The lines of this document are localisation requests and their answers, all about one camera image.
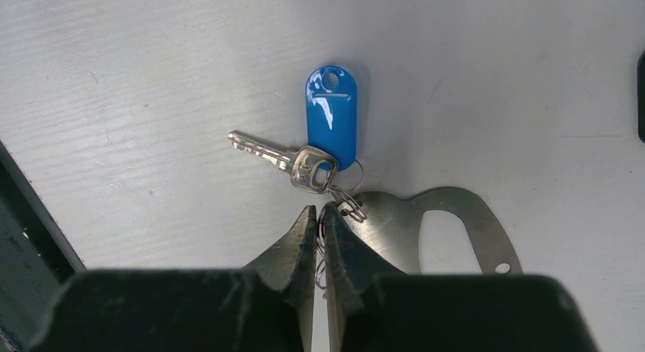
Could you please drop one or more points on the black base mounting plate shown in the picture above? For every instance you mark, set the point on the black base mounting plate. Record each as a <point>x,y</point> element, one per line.
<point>35,258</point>

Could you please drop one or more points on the key with blue tag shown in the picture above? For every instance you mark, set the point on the key with blue tag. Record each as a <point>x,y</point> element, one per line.
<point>331,98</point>

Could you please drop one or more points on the key with black head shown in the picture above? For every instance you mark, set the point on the key with black head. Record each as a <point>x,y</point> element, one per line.
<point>641,97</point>

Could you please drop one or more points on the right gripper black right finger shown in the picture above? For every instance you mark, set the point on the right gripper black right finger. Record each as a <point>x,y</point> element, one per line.
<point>373,306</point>

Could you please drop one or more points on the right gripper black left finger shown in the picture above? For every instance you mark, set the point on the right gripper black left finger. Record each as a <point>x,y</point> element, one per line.
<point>267,305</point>

